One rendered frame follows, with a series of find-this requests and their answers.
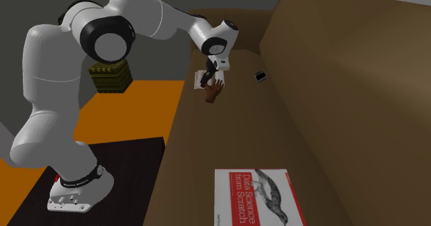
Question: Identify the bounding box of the olive slatted crate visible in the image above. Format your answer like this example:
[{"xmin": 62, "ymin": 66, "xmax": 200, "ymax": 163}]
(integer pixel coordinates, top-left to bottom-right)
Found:
[{"xmin": 88, "ymin": 59, "xmax": 134, "ymax": 95}]

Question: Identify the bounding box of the brown hand figure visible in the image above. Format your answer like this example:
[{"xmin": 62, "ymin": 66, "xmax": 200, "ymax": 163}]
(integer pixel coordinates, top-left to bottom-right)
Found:
[{"xmin": 204, "ymin": 79, "xmax": 225, "ymax": 104}]

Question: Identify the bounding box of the black robot stand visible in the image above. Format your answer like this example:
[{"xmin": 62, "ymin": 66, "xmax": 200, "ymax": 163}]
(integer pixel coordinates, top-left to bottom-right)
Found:
[{"xmin": 6, "ymin": 136, "xmax": 166, "ymax": 226}]

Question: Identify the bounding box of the white paper sheet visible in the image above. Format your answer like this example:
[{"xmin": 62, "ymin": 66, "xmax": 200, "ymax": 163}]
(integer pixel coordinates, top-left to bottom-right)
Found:
[{"xmin": 193, "ymin": 69, "xmax": 226, "ymax": 91}]

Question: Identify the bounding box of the white and red book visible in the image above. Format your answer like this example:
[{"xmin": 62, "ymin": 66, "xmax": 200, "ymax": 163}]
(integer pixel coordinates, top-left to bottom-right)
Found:
[{"xmin": 213, "ymin": 168, "xmax": 308, "ymax": 226}]

